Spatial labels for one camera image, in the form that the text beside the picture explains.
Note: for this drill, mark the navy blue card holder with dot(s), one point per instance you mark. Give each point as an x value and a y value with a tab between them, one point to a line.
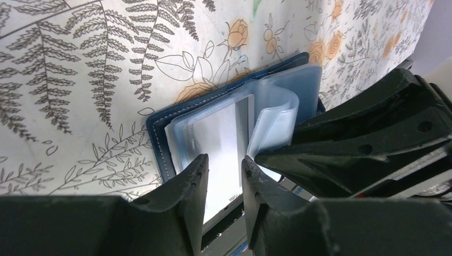
283	96

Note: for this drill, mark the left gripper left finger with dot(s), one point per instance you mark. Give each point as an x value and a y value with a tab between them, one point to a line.
165	221

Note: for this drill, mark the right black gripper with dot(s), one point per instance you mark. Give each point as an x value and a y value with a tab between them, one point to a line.
392	140

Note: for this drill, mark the floral table mat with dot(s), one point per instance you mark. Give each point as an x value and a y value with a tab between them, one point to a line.
80	78

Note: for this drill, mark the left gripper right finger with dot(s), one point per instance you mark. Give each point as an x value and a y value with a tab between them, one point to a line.
279	222

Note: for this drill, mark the white card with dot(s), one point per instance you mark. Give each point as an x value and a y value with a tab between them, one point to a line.
222	132

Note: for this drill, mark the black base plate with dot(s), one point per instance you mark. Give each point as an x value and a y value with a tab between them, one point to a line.
225	234

